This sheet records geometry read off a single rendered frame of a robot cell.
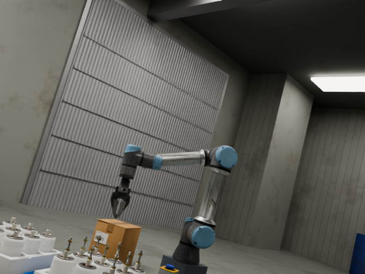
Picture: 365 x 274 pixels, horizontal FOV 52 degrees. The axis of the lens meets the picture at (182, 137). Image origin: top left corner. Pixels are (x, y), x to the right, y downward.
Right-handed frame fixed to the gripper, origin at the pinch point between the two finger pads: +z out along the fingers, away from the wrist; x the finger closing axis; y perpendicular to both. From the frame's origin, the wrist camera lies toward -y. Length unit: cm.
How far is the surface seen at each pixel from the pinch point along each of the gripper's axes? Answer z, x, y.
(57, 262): 21.3, 18.2, -20.2
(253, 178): -59, -212, 497
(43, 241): 22.3, 32.8, 14.7
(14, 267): 30.3, 37.4, -8.8
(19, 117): -53, 148, 271
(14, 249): 23.5, 40.4, -6.3
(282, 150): -126, -263, 516
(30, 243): 22.2, 36.6, 4.0
